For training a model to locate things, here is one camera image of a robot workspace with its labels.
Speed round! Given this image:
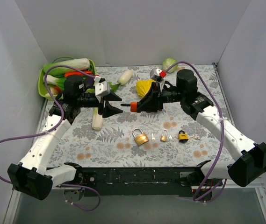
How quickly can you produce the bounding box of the orange carrot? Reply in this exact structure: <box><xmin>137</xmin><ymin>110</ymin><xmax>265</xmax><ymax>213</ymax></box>
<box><xmin>64</xmin><ymin>70</ymin><xmax>93</xmax><ymax>77</ymax></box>

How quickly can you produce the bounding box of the orange padlock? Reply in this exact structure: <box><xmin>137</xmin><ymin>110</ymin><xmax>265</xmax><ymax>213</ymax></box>
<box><xmin>120</xmin><ymin>102</ymin><xmax>138</xmax><ymax>112</ymax></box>

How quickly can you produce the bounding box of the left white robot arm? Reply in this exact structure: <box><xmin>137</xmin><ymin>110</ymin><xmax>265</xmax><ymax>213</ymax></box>
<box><xmin>7</xmin><ymin>75</ymin><xmax>122</xmax><ymax>200</ymax></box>

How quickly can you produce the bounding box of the round green cabbage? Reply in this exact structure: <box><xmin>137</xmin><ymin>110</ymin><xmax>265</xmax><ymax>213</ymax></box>
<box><xmin>162</xmin><ymin>58</ymin><xmax>178</xmax><ymax>73</ymax></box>

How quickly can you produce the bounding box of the floral table mat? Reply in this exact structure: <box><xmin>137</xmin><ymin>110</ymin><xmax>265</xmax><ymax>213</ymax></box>
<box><xmin>33</xmin><ymin>64</ymin><xmax>241</xmax><ymax>168</ymax></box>

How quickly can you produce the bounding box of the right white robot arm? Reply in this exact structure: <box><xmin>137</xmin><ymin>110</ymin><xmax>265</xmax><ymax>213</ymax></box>
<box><xmin>130</xmin><ymin>69</ymin><xmax>266</xmax><ymax>187</ymax></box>

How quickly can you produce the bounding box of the purple eggplant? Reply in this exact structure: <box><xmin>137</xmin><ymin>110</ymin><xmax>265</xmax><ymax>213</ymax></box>
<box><xmin>84</xmin><ymin>77</ymin><xmax>94</xmax><ymax>88</ymax></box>

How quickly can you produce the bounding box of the napa cabbage in basket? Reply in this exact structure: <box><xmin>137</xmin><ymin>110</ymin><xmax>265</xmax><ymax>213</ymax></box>
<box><xmin>43</xmin><ymin>58</ymin><xmax>90</xmax><ymax>76</ymax></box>

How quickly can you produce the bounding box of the large brass padlock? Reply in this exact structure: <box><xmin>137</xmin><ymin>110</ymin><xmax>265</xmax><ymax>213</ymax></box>
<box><xmin>132</xmin><ymin>128</ymin><xmax>149</xmax><ymax>146</ymax></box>

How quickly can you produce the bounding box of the yellow padlock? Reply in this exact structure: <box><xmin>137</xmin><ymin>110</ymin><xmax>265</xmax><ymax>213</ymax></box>
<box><xmin>178</xmin><ymin>130</ymin><xmax>189</xmax><ymax>143</ymax></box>

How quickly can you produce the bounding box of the yellow napa cabbage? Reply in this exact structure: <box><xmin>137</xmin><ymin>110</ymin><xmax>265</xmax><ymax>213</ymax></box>
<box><xmin>136</xmin><ymin>79</ymin><xmax>155</xmax><ymax>98</ymax></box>

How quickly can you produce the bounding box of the green plastic basket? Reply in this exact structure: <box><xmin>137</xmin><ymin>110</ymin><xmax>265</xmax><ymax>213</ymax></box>
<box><xmin>38</xmin><ymin>58</ymin><xmax>96</xmax><ymax>101</ymax></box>

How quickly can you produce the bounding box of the celery stalk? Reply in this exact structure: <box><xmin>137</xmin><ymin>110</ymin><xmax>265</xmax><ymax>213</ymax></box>
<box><xmin>92</xmin><ymin>107</ymin><xmax>103</xmax><ymax>131</ymax></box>

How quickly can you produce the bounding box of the small brass padlock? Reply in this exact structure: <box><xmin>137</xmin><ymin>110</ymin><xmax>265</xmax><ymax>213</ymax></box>
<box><xmin>160</xmin><ymin>129</ymin><xmax>168</xmax><ymax>142</ymax></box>

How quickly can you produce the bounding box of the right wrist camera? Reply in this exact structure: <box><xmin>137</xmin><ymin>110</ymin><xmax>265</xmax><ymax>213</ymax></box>
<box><xmin>150</xmin><ymin>68</ymin><xmax>166</xmax><ymax>83</ymax></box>

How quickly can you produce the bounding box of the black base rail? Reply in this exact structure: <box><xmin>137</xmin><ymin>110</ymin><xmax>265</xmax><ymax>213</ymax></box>
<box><xmin>76</xmin><ymin>167</ymin><xmax>206</xmax><ymax>196</ymax></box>

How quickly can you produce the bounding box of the white radish with leaves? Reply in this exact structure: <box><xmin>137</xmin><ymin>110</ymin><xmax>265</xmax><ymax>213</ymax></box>
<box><xmin>109</xmin><ymin>70</ymin><xmax>133</xmax><ymax>92</ymax></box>

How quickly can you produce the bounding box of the green bok choy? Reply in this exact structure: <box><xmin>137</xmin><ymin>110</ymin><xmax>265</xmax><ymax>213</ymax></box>
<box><xmin>43</xmin><ymin>75</ymin><xmax>66</xmax><ymax>92</ymax></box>

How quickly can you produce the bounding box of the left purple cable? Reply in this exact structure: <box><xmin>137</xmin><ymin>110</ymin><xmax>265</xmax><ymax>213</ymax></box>
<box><xmin>0</xmin><ymin>65</ymin><xmax>101</xmax><ymax>211</ymax></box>

